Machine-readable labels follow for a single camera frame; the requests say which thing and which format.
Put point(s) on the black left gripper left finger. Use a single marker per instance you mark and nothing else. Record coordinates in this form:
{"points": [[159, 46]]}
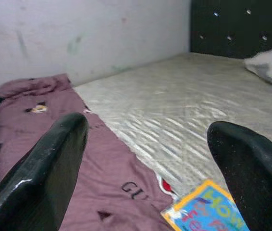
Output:
{"points": [[42, 173]]}

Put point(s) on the purple cartoon print blanket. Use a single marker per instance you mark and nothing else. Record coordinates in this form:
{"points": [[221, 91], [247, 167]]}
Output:
{"points": [[107, 163]]}

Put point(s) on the colourful children's book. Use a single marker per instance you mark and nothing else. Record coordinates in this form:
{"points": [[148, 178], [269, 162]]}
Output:
{"points": [[203, 211]]}

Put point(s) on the black tufted headboard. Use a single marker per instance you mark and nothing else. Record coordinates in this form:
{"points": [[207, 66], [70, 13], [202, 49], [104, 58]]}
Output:
{"points": [[237, 24]]}

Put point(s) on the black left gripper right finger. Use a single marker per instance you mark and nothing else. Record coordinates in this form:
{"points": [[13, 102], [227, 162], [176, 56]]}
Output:
{"points": [[253, 178]]}

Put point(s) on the white quilted mattress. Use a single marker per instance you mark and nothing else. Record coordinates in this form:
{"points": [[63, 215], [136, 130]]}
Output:
{"points": [[174, 96]]}

